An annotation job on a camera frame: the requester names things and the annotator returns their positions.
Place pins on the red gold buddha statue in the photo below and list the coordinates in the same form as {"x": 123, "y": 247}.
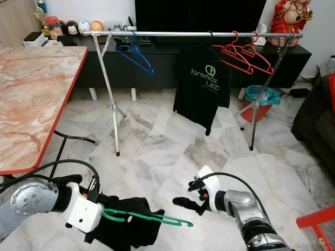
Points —
{"x": 290, "y": 21}

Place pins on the red bucket teal bag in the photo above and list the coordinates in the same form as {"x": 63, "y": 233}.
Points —
{"x": 256, "y": 95}

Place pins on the orange round doll head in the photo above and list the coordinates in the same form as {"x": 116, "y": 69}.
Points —
{"x": 97, "y": 25}

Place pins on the white round doll head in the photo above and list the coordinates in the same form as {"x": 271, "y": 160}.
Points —
{"x": 84, "y": 26}

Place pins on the black flat television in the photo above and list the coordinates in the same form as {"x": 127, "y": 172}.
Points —
{"x": 199, "y": 14}

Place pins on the gold trophy figurine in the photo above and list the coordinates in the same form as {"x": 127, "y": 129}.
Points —
{"x": 40, "y": 18}

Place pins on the red plastic stool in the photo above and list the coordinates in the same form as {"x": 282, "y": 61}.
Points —
{"x": 316, "y": 215}

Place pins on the blue bottle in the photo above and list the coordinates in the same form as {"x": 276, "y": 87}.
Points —
{"x": 41, "y": 5}

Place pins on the red lid glass jar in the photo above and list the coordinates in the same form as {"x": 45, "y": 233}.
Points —
{"x": 52, "y": 25}

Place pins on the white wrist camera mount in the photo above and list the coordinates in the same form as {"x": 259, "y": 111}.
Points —
{"x": 214, "y": 196}
{"x": 84, "y": 209}

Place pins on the green plastic hanger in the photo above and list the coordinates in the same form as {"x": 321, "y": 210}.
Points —
{"x": 175, "y": 222}

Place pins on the white tissue pack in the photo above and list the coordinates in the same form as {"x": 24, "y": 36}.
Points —
{"x": 260, "y": 31}

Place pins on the black tv console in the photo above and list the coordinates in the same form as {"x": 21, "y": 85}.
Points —
{"x": 296, "y": 65}

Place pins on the red plastic hanger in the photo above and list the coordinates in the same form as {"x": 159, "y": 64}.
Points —
{"x": 234, "y": 47}
{"x": 252, "y": 48}

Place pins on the black power adapter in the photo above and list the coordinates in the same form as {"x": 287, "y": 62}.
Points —
{"x": 299, "y": 92}

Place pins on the black white panda doll head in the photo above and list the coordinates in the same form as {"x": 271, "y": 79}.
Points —
{"x": 71, "y": 27}

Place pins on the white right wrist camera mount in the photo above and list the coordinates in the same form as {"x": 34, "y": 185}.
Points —
{"x": 214, "y": 196}

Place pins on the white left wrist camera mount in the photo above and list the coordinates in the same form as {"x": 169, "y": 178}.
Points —
{"x": 84, "y": 209}

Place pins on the blue plastic hanger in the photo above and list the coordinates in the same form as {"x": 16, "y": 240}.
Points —
{"x": 151, "y": 71}

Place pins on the black t-shirt green print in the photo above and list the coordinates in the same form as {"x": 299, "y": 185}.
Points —
{"x": 199, "y": 99}

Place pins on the red sofa pillow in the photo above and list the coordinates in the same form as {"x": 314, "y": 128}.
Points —
{"x": 332, "y": 94}

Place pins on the plain black garment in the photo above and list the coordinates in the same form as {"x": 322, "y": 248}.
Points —
{"x": 125, "y": 235}

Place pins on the silver metal clothes rack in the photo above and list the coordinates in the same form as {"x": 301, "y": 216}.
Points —
{"x": 178, "y": 34}

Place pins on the dark brown sofa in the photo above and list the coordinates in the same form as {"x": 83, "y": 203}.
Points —
{"x": 314, "y": 130}

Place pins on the small white black box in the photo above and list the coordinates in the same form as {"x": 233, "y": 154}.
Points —
{"x": 35, "y": 38}

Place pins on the marble folding table red edge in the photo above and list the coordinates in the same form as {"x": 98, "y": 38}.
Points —
{"x": 31, "y": 104}

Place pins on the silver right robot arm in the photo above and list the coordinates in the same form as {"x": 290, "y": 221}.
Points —
{"x": 246, "y": 209}

